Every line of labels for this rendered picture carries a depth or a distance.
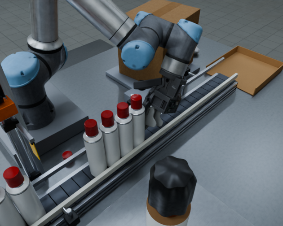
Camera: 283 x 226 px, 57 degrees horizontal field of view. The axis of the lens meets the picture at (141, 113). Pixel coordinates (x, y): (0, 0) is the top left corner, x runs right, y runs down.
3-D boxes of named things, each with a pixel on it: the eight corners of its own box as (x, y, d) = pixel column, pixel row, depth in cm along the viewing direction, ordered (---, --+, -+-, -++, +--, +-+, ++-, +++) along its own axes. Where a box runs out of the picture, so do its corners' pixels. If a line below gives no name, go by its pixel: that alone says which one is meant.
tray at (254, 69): (253, 95, 116) (255, 88, 113) (204, 72, 130) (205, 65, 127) (282, 70, 132) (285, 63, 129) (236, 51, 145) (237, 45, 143)
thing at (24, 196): (32, 232, 66) (3, 187, 52) (23, 218, 69) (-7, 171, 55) (50, 218, 69) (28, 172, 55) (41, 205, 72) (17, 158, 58)
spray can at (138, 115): (137, 153, 85) (136, 105, 71) (126, 145, 88) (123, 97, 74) (148, 144, 88) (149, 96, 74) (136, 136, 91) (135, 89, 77)
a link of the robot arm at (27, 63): (1, 101, 86) (-13, 66, 77) (25, 79, 96) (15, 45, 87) (33, 109, 84) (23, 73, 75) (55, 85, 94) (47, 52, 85)
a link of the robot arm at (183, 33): (177, 17, 78) (203, 28, 78) (163, 52, 82) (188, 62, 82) (177, 15, 71) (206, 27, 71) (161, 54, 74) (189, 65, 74)
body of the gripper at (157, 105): (161, 115, 78) (178, 78, 74) (141, 102, 82) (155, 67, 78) (174, 115, 84) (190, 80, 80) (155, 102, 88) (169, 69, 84)
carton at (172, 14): (161, 90, 115) (164, 32, 97) (118, 72, 126) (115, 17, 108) (192, 61, 134) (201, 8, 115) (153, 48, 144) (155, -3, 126)
